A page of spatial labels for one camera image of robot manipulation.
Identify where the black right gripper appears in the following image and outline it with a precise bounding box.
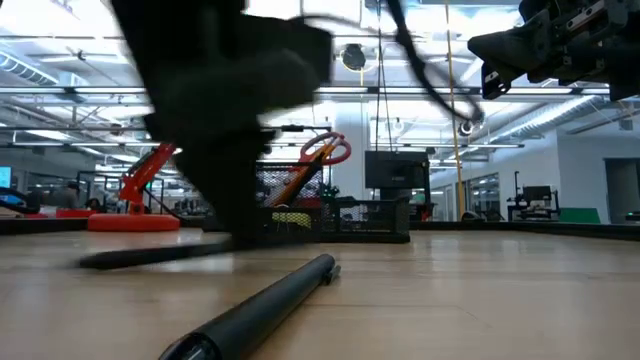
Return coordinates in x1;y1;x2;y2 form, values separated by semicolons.
467;0;617;101

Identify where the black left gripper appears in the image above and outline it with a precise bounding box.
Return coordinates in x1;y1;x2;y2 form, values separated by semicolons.
143;49;322;249

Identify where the orange pencil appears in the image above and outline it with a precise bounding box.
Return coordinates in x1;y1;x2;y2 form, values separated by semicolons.
271;149;326;208
279;143;337;201

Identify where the small yellow-green eraser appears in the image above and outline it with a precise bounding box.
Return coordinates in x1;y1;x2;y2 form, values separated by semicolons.
271;211;313;230

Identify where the black pen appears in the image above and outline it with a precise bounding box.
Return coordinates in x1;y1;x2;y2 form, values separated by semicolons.
287;164;327;207
158;252;343;360
76;238;239;272

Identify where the black mesh desk organizer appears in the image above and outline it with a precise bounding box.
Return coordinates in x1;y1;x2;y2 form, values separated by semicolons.
253;159;412;245

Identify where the red desk lamp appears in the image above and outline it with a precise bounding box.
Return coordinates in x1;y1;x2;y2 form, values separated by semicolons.
86;141;184;233

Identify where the black workstation with monitors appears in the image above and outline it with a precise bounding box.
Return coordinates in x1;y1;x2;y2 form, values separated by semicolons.
506;170;562;223

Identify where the black monitor on stand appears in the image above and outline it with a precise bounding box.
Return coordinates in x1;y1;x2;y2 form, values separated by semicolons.
364;149;432;202

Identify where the green panel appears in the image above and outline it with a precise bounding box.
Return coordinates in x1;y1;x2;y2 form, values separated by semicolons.
558;206;602;225

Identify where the black and blue machine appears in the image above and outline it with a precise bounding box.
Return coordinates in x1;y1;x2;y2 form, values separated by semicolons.
0;187;42;216

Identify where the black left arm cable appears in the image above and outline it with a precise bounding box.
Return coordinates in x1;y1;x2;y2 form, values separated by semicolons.
384;0;485;124

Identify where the yellow hanging cable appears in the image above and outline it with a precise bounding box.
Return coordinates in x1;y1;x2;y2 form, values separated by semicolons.
442;0;482;223

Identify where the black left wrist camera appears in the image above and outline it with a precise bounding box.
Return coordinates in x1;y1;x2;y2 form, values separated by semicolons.
244;14;335;89

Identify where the black metal table frame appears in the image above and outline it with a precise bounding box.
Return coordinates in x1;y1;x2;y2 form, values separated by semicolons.
0;215;640;242

